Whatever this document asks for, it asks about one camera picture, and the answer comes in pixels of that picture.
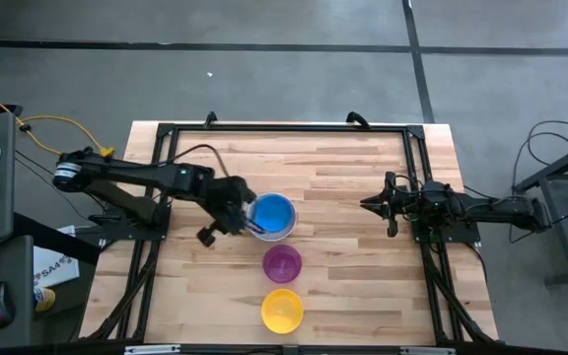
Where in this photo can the black desk leg beam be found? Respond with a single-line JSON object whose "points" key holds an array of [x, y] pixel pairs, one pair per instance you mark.
{"points": [[57, 239]]}

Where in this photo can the yellow cup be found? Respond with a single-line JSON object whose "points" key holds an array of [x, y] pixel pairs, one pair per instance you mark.
{"points": [[45, 299]]}

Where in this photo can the yellow plastic bowl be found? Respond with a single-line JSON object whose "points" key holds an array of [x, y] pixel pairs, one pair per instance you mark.
{"points": [[282, 311]]}

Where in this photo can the silver rail bracket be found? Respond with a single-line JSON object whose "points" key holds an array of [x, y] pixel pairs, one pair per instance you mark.
{"points": [[427, 350], [152, 350]]}

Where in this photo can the large white bowl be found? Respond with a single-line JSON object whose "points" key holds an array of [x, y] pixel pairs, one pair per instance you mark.
{"points": [[274, 237]]}

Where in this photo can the black side table frame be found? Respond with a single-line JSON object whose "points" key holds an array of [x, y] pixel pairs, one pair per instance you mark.
{"points": [[567, 217]]}

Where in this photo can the blue plastic bowl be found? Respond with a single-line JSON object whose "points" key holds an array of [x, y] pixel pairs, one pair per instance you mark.
{"points": [[276, 212]]}

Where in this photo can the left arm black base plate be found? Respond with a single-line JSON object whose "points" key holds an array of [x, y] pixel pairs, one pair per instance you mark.
{"points": [[131, 231]]}

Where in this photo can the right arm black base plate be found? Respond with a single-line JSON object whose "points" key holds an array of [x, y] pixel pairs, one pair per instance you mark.
{"points": [[454, 235]]}

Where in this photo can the white printed paper sheet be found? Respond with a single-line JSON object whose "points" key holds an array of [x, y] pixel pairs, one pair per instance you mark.
{"points": [[54, 268]]}

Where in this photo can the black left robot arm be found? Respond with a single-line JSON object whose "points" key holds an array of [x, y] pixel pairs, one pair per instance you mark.
{"points": [[131, 172]]}

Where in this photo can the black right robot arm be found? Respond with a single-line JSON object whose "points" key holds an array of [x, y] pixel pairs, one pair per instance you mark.
{"points": [[491, 209]]}

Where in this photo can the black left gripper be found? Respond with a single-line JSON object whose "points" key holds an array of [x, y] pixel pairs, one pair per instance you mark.
{"points": [[227, 199]]}

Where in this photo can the grey desk surface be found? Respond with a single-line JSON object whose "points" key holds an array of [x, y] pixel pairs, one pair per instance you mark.
{"points": [[18, 276]]}

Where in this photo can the black gantry beam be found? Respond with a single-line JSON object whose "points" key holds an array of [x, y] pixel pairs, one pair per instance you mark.
{"points": [[338, 351]]}

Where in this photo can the purple plastic bowl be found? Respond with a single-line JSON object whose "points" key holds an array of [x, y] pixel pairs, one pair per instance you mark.
{"points": [[282, 263]]}

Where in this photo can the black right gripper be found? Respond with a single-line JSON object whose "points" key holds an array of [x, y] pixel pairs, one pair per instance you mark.
{"points": [[396, 204]]}

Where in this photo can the black aluminium table frame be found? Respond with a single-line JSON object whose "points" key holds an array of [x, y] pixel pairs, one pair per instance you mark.
{"points": [[419, 153]]}

